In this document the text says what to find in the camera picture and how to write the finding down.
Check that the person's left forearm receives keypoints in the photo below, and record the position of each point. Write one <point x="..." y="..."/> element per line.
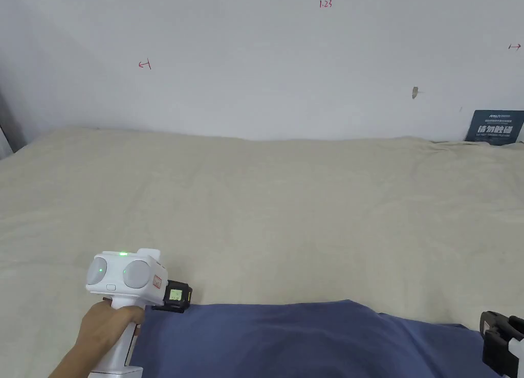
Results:
<point x="75" y="363"/>

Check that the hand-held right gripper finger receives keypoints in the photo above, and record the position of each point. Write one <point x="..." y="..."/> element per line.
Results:
<point x="493" y="320"/>
<point x="496" y="351"/>

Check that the dark blue garment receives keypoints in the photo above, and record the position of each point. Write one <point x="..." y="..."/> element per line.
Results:
<point x="294" y="345"/>

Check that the person's left hand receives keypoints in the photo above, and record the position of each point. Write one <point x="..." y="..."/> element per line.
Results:
<point x="102" y="327"/>

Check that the bed with beige sheet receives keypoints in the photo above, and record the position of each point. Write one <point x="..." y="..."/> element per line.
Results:
<point x="262" y="206"/>

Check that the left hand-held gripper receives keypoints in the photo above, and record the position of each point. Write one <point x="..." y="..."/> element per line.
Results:
<point x="123" y="277"/>

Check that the dark sign card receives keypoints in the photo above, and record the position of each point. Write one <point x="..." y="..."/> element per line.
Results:
<point x="495" y="126"/>

